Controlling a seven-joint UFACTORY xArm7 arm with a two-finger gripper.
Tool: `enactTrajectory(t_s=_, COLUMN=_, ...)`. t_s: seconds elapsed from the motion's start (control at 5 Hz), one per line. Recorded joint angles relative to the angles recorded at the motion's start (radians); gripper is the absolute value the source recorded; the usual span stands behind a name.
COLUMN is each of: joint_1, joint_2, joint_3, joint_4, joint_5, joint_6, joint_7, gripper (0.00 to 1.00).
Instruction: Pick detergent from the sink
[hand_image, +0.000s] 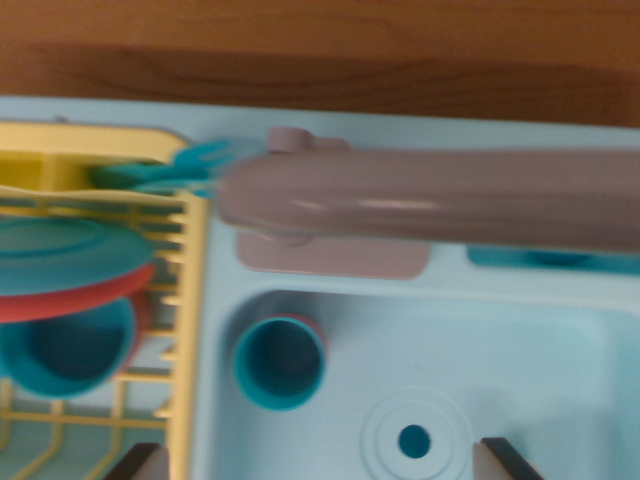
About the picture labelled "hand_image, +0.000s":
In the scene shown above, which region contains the yellow dish rack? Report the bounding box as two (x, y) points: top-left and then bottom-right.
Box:
(0, 119), (207, 480)

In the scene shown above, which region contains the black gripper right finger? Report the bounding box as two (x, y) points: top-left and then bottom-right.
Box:
(472, 437), (544, 480)

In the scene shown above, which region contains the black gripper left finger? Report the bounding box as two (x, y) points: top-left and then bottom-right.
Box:
(103, 442), (172, 480)

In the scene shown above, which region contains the teal toy cup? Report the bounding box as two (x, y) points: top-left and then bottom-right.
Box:
(231, 317), (326, 412)

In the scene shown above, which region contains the teal toy dish brush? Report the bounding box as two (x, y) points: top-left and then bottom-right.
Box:
(524, 249), (596, 266)

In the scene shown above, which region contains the grey toy faucet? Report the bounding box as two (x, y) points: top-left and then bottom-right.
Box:
(217, 127), (640, 280)

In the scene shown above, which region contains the teal toy mug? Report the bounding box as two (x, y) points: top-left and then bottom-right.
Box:
(0, 294), (138, 399)

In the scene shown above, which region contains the red toy plate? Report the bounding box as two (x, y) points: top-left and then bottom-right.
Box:
(0, 263), (159, 323)

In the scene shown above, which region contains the light blue toy sink unit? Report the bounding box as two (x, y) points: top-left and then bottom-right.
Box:
(0, 94), (640, 480)

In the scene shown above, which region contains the teal toy plate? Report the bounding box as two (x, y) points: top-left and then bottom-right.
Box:
(0, 217), (157, 294)

